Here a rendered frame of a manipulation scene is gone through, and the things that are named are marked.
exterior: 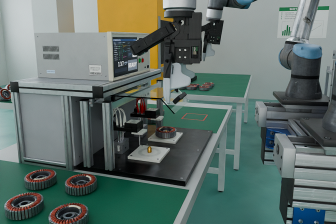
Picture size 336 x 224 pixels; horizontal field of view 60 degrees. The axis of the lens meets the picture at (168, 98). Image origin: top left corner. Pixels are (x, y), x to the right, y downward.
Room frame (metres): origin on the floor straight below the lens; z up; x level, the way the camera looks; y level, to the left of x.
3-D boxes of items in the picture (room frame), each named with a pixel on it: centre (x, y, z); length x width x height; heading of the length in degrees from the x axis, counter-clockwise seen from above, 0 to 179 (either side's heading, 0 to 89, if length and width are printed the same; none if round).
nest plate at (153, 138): (1.49, 0.01, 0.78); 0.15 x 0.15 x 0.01; 72
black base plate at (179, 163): (1.38, 0.06, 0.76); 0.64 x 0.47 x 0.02; 162
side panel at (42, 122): (1.18, 0.53, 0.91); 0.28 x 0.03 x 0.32; 72
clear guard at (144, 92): (1.25, 0.09, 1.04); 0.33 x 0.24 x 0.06; 72
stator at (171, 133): (1.49, 0.01, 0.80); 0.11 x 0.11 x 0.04
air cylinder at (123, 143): (1.30, 0.22, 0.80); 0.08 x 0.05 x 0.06; 162
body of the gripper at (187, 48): (0.69, -0.03, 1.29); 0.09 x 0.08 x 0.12; 80
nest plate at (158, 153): (1.26, 0.08, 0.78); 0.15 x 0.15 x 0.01; 72
